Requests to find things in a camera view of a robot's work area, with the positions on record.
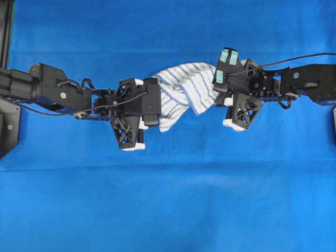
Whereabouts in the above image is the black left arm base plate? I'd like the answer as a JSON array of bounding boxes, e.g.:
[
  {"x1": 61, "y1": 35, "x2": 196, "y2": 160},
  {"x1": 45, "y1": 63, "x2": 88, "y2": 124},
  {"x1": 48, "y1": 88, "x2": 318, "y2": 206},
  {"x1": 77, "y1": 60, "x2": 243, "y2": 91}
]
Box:
[{"x1": 1, "y1": 100, "x2": 21, "y2": 159}]

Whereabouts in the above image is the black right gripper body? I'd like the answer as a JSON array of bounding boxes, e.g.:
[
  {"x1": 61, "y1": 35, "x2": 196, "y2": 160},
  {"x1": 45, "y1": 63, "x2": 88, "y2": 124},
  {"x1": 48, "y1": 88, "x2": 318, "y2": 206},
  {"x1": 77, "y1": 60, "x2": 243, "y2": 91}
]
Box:
[{"x1": 215, "y1": 59, "x2": 280, "y2": 105}]

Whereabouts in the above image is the grey right camera cable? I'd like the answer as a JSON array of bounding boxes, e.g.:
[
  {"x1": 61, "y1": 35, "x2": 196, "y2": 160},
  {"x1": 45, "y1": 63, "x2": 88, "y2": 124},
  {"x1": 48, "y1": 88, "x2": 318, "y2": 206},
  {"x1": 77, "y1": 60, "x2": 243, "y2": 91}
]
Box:
[{"x1": 223, "y1": 52, "x2": 336, "y2": 78}]

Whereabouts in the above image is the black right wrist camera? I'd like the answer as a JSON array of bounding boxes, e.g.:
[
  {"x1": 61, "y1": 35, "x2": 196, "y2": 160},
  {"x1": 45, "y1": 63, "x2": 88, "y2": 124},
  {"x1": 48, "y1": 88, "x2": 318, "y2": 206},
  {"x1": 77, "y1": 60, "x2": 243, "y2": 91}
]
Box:
[{"x1": 213, "y1": 47, "x2": 244, "y2": 93}]

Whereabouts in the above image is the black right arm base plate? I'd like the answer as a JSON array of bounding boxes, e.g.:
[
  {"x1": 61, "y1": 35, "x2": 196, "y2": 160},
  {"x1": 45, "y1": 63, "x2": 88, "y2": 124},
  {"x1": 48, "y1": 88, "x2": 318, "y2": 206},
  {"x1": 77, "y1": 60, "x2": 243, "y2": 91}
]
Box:
[{"x1": 332, "y1": 107, "x2": 336, "y2": 142}]

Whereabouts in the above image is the blue table cloth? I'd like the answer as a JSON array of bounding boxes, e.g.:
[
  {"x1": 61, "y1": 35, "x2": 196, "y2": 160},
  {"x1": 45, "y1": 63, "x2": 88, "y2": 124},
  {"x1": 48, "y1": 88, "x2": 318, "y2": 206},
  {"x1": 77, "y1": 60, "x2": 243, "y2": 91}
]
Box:
[{"x1": 1, "y1": 1, "x2": 335, "y2": 251}]

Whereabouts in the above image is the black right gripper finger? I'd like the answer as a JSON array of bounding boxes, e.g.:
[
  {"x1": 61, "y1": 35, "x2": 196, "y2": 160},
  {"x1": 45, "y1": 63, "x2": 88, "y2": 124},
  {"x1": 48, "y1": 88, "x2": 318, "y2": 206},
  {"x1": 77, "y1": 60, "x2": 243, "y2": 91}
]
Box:
[{"x1": 223, "y1": 93, "x2": 263, "y2": 131}]

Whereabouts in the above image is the black left camera cable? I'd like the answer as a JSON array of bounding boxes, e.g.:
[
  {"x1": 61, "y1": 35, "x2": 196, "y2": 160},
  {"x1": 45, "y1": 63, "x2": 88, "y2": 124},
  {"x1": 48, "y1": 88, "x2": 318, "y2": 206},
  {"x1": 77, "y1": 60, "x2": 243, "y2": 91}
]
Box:
[{"x1": 0, "y1": 90, "x2": 153, "y2": 117}]

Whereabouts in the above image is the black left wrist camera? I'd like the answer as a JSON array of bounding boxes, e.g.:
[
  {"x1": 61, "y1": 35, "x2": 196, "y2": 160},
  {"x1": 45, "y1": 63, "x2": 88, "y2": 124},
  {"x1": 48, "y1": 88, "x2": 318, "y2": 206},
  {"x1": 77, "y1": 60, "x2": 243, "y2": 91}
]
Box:
[{"x1": 123, "y1": 77, "x2": 162, "y2": 127}]

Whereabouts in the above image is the black frame post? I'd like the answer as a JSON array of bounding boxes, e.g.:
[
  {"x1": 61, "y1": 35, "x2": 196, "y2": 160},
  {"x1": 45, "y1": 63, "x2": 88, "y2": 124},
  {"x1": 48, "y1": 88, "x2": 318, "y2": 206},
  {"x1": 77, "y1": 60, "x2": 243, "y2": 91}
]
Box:
[{"x1": 1, "y1": 0, "x2": 15, "y2": 68}]

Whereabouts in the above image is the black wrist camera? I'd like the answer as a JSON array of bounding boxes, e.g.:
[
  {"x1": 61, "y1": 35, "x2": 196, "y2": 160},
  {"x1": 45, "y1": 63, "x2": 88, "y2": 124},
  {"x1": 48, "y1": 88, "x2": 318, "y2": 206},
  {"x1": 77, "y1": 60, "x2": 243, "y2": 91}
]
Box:
[
  {"x1": 213, "y1": 47, "x2": 244, "y2": 93},
  {"x1": 123, "y1": 77, "x2": 162, "y2": 127}
]

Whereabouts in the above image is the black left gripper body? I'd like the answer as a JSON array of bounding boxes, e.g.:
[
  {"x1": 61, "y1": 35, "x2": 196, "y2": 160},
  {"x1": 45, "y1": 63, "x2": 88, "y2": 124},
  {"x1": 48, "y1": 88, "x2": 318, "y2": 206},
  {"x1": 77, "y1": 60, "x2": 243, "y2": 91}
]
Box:
[{"x1": 90, "y1": 78, "x2": 148, "y2": 123}]

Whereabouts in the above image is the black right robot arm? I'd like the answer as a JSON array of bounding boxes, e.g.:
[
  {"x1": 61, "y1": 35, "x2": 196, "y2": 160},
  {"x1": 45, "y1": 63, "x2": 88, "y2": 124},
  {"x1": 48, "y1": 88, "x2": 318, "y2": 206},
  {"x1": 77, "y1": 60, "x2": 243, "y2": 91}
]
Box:
[{"x1": 213, "y1": 59, "x2": 335, "y2": 131}]

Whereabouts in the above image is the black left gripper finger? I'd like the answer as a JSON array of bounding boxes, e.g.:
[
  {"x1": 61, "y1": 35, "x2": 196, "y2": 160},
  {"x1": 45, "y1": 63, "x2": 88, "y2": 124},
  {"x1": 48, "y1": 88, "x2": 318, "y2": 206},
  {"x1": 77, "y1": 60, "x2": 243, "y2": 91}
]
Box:
[{"x1": 110, "y1": 116, "x2": 146, "y2": 151}]

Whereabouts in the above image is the white blue-striped towel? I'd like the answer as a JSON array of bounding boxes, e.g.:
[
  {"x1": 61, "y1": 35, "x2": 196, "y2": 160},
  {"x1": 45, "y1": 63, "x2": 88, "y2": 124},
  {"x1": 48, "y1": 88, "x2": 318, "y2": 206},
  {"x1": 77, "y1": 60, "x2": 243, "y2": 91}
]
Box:
[{"x1": 153, "y1": 62, "x2": 224, "y2": 132}]

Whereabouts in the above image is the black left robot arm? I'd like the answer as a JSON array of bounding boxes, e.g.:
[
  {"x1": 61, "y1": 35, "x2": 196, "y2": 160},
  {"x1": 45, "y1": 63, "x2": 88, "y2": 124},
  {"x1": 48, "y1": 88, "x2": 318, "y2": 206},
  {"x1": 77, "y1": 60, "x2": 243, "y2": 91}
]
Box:
[{"x1": 1, "y1": 63, "x2": 160, "y2": 156}]

